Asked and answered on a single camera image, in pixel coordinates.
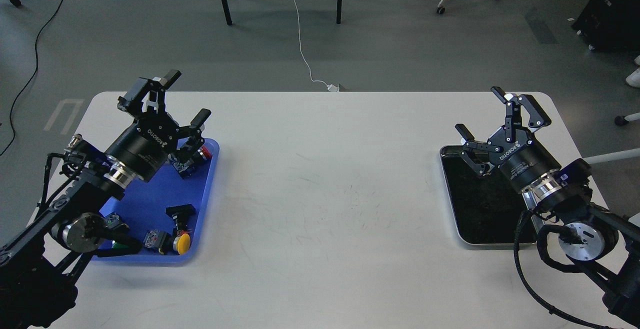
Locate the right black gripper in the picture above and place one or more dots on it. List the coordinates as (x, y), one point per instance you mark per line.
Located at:
(514, 149)

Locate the blue plastic tray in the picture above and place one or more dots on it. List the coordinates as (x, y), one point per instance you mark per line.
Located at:
(144, 206)

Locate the yellow push button switch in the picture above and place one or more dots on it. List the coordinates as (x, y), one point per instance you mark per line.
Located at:
(164, 243)

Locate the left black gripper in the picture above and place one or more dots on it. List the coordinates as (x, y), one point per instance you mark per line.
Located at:
(145, 145)

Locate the white shoe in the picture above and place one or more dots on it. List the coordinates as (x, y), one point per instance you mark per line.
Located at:
(633, 79)

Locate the red push button switch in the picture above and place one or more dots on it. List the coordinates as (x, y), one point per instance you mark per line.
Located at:
(186, 162)

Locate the black push button switch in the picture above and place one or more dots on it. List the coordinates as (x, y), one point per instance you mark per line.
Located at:
(180, 214)

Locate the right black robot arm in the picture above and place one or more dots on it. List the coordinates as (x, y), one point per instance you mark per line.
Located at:
(578, 236)

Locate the green push button switch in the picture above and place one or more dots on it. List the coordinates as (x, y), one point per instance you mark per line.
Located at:
(116, 223)

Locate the metal tray with black mat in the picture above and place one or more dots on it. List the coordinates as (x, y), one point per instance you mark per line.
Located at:
(486, 209)

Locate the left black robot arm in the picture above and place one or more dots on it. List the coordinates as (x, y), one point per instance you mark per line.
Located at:
(41, 265)

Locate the black equipment case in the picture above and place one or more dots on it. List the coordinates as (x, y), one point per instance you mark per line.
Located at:
(610, 25)

